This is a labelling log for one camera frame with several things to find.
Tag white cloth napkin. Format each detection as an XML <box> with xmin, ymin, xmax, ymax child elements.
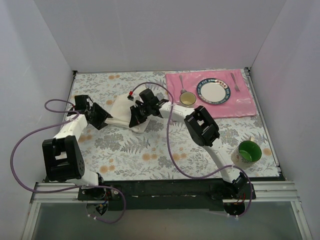
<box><xmin>105</xmin><ymin>94</ymin><xmax>151</xmax><ymax>133</ymax></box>

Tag silver spoon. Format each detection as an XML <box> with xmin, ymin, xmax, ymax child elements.
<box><xmin>179</xmin><ymin>75</ymin><xmax>187</xmax><ymax>94</ymax></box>

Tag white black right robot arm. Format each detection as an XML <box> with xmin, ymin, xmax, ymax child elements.
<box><xmin>127</xmin><ymin>88</ymin><xmax>249</xmax><ymax>199</ymax></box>

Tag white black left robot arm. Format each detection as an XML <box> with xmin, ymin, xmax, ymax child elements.
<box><xmin>42</xmin><ymin>95</ymin><xmax>112</xmax><ymax>200</ymax></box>

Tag green inside floral mug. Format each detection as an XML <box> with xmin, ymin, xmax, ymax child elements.
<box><xmin>231</xmin><ymin>136</ymin><xmax>262</xmax><ymax>170</ymax></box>

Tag floral patterned table mat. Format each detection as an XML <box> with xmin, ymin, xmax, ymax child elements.
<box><xmin>69</xmin><ymin>71</ymin><xmax>280</xmax><ymax>181</ymax></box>

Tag cream enamel mug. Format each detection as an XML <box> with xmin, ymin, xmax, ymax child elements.
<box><xmin>179</xmin><ymin>91</ymin><xmax>197</xmax><ymax>108</ymax></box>

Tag white plate blue rim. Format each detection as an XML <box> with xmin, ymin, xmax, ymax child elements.
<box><xmin>196</xmin><ymin>78</ymin><xmax>231</xmax><ymax>105</ymax></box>

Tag silver fork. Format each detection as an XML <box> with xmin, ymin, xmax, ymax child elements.
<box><xmin>230</xmin><ymin>72</ymin><xmax>240</xmax><ymax>92</ymax></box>

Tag pink placemat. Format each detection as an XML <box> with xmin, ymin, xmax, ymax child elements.
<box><xmin>165</xmin><ymin>69</ymin><xmax>257</xmax><ymax>119</ymax></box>

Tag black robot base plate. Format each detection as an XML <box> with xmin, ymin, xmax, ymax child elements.
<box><xmin>77</xmin><ymin>178</ymin><xmax>256</xmax><ymax>211</ymax></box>

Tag aluminium frame rail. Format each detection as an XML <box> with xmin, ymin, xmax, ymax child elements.
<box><xmin>31</xmin><ymin>179</ymin><xmax>300</xmax><ymax>203</ymax></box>

